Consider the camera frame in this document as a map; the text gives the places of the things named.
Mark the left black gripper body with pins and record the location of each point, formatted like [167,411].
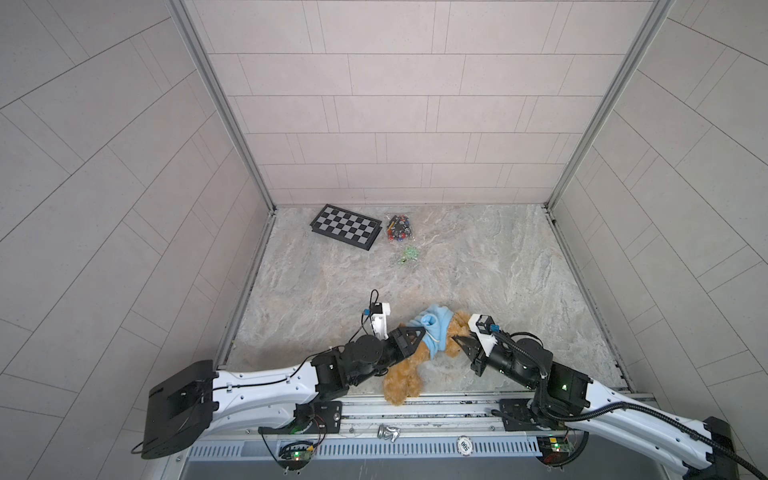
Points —
[383,354]

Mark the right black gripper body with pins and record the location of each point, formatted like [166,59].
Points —
[501,362]

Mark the light blue bear hoodie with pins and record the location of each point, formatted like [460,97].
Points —
[436,320]

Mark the brown teddy bear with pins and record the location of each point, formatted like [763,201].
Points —
[403,380]

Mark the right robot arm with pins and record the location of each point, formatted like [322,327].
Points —
[566,399]

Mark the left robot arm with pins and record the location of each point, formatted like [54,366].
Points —
[201,399]

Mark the silver metal clip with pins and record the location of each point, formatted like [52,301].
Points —
[388,433]

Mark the small green pieces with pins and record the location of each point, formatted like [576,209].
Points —
[410,254]

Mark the right circuit board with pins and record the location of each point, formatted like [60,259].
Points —
[554,449]

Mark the circuit board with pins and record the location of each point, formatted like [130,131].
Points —
[554,449]
[298,451]

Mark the left circuit board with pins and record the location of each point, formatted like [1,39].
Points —
[298,451]

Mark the bag of colourful pieces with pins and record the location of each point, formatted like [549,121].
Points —
[399,228]

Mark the black white chessboard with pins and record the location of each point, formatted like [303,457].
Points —
[346,226]

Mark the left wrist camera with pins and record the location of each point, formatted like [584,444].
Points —
[378,314]

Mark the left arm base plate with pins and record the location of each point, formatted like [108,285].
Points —
[312,418]

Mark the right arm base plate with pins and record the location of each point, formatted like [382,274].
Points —
[528,415]

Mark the aluminium mounting rail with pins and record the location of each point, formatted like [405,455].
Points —
[430,414]

